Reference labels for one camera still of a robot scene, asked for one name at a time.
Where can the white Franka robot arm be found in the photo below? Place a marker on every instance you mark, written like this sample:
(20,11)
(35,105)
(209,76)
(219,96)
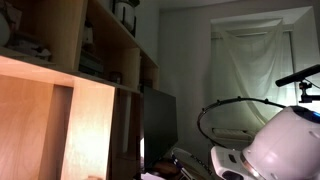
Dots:
(286,146)

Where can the black computer monitor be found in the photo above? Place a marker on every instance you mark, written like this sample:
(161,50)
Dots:
(160,126)

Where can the small dark jar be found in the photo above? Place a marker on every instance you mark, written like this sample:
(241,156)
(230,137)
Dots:
(115,77)

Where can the dark book stack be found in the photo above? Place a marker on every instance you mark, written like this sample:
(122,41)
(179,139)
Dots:
(90,66)

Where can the small brown rounded object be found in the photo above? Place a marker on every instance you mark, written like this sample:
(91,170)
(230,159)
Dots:
(165,168)

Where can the white round disc with text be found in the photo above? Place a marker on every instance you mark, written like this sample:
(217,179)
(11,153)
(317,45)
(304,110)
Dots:
(193,165)

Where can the white pot in black stand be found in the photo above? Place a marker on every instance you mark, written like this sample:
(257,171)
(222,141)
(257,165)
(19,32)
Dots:
(125,15)

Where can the white windowsill cushion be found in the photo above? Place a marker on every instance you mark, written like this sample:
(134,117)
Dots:
(233,133)

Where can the small white figurine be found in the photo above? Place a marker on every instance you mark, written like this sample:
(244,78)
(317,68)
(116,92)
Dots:
(87,36)

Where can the white sheet curtain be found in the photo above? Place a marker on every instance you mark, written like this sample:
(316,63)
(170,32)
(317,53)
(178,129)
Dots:
(250,73)

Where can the wooden shelf unit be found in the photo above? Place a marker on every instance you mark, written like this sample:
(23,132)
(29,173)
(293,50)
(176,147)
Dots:
(60,33)

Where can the pile of papers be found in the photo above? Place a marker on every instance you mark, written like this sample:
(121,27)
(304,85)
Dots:
(30,48)

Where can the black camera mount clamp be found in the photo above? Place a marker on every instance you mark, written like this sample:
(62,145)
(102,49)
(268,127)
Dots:
(305,98)

